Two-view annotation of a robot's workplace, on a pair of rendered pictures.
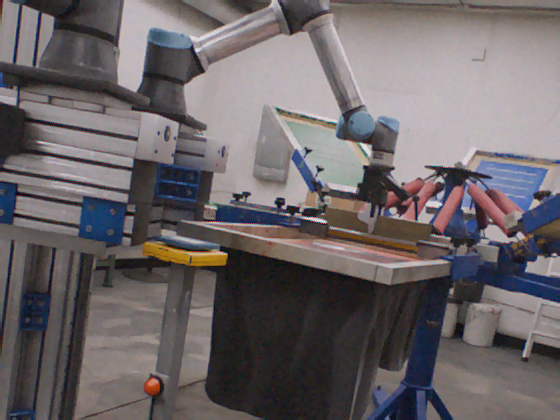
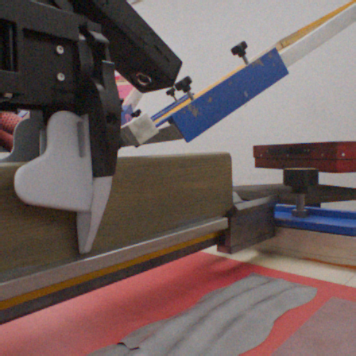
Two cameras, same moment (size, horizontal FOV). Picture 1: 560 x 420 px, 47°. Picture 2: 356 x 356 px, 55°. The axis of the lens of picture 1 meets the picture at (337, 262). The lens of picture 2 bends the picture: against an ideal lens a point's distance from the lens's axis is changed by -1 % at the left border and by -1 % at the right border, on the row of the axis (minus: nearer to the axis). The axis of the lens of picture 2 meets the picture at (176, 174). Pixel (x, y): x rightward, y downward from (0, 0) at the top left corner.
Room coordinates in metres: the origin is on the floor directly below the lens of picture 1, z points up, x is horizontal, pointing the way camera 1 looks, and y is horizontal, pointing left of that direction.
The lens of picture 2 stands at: (1.87, 0.11, 1.08)
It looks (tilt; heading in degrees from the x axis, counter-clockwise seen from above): 4 degrees down; 289
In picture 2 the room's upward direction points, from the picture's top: 1 degrees counter-clockwise
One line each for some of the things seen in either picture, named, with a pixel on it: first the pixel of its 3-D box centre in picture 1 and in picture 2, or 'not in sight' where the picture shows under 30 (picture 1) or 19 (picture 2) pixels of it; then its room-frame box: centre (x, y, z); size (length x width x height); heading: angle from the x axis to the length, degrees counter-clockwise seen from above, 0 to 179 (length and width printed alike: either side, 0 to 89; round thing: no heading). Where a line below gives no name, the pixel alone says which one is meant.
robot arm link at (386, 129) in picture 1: (384, 135); not in sight; (2.03, -0.08, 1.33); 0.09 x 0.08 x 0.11; 97
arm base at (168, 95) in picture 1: (161, 95); not in sight; (1.82, 0.57, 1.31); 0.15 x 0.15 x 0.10
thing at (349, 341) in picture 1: (280, 342); not in sight; (1.56, 0.11, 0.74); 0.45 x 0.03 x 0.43; 66
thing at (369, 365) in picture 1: (390, 348); not in sight; (1.70, -0.18, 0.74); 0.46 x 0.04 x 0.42; 156
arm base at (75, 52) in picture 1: (81, 55); not in sight; (1.32, 0.58, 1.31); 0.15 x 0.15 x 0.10
